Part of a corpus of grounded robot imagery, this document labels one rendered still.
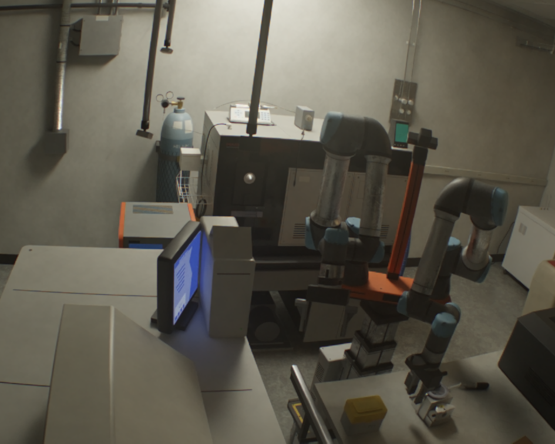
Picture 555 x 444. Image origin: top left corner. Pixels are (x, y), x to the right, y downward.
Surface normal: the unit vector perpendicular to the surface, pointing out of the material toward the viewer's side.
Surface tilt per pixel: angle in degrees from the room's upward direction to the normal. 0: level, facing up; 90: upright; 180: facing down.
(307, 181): 90
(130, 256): 0
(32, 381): 0
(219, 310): 90
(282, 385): 0
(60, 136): 90
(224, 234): 40
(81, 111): 90
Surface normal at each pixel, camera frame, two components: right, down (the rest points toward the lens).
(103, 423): 0.12, -0.92
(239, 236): 0.20, -0.46
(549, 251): -0.96, -0.02
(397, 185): 0.23, 0.40
